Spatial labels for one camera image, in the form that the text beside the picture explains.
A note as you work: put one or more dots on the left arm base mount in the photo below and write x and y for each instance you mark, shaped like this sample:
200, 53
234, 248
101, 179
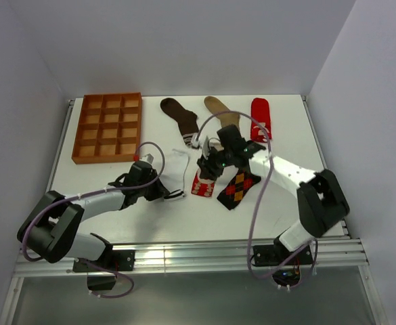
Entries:
105, 273

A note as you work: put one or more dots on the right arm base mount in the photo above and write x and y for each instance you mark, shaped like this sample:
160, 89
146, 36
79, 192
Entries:
296, 269

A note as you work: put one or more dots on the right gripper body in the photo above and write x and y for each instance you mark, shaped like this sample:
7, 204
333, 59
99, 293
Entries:
217, 160

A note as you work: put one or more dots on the tan sock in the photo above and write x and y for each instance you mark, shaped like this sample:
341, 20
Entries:
225, 117

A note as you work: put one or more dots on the orange compartment tray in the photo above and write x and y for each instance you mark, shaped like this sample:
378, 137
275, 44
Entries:
109, 129

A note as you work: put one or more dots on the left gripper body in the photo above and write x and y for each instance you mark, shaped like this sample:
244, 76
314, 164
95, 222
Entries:
151, 192

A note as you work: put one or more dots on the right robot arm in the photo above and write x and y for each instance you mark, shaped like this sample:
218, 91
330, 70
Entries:
320, 199

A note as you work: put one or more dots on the black orange argyle sock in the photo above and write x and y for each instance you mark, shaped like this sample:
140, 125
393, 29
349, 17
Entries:
233, 194

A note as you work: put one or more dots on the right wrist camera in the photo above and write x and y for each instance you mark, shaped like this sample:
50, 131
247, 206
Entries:
204, 144

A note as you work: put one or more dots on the dark brown sock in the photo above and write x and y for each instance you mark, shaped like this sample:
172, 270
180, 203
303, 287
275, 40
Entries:
186, 120

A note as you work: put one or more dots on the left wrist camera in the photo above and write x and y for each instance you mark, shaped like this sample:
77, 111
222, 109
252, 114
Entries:
147, 158

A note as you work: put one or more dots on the white sock with black stripes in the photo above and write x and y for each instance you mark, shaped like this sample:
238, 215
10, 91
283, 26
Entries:
173, 175

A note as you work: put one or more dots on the beige and red reindeer sock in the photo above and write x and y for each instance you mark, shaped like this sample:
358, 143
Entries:
201, 186

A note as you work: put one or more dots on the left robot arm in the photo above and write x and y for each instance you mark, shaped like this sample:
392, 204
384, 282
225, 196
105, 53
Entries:
51, 229

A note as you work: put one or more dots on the aluminium rail frame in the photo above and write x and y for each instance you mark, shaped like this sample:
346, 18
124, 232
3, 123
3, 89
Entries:
201, 282

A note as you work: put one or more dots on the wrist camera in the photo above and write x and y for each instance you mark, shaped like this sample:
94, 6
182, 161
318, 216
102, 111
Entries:
204, 144
147, 158

